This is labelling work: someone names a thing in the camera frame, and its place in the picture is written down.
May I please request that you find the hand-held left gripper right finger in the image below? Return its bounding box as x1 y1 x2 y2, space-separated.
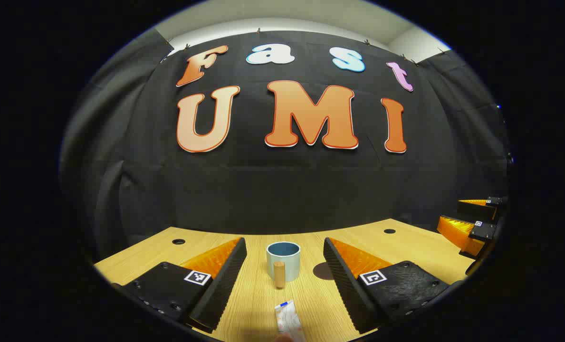
323 237 463 334

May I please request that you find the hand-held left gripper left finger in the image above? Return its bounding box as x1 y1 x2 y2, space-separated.
113 237 248 333

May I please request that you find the dark round coaster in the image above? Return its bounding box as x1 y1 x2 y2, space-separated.
313 262 335 281

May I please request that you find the blue cup with wooden handle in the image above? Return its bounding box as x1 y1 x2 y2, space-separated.
266 241 301 289

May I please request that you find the white toothpaste tube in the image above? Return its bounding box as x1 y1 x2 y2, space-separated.
274 300 306 342

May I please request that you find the wooden desktop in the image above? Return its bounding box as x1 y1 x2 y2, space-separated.
94 218 475 342

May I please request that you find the black backdrop cloth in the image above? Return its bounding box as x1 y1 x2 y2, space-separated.
59 28 511 259

